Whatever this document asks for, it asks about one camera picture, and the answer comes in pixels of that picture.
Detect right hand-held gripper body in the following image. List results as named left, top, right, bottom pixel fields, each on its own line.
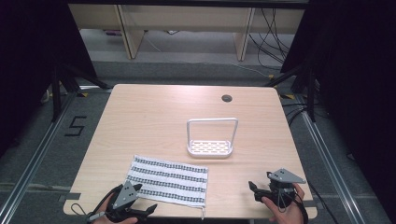
left=261, top=168, right=307, bottom=209

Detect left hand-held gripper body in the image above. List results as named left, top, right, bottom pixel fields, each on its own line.
left=105, top=180, right=148, bottom=224

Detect person's right hand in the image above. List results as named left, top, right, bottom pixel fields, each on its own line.
left=261, top=182, right=306, bottom=224

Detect person's left hand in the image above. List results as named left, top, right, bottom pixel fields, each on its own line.
left=92, top=195, right=139, bottom=224

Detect white striped dish cloth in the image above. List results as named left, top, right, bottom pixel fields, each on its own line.
left=124, top=154, right=209, bottom=209

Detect grey tape strip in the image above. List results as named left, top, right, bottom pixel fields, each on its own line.
left=58, top=192, right=82, bottom=203

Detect black metal stand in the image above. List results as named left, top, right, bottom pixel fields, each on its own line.
left=263, top=60, right=319, bottom=123
left=49, top=59, right=112, bottom=123

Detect black curtain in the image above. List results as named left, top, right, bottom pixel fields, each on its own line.
left=279, top=0, right=396, bottom=218
left=0, top=0, right=98, bottom=158

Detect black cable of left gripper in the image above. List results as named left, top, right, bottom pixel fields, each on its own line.
left=92, top=184, right=124, bottom=217

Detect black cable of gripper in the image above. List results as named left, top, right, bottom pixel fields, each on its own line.
left=92, top=184, right=124, bottom=217
left=290, top=190, right=310, bottom=224

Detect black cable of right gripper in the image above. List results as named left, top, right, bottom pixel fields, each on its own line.
left=290, top=190, right=310, bottom=224

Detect silver cable plug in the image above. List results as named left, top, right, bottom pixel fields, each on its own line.
left=87, top=211, right=106, bottom=223

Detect thin grey cable loop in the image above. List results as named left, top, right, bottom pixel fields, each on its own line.
left=70, top=202, right=93, bottom=218

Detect aluminium floor rail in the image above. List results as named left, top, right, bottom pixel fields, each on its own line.
left=0, top=91, right=78, bottom=220
left=297, top=94, right=365, bottom=224

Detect white rack with handle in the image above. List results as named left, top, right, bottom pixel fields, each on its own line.
left=186, top=117, right=240, bottom=160

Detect black floor cables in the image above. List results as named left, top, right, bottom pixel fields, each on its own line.
left=280, top=102, right=328, bottom=126

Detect bundle of black cables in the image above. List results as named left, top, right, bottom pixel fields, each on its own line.
left=247, top=7, right=293, bottom=70

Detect beige wooden desk frame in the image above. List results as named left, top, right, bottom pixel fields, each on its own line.
left=68, top=3, right=306, bottom=63

